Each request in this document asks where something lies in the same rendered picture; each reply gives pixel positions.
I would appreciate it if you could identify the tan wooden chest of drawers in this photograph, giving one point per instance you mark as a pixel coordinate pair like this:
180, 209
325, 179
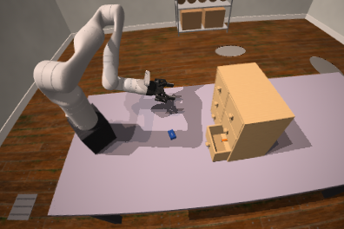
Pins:
264, 113

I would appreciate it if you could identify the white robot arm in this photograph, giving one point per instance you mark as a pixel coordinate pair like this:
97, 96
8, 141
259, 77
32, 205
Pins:
63, 77

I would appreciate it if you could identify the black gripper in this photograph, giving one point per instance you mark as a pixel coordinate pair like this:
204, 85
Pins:
158, 90

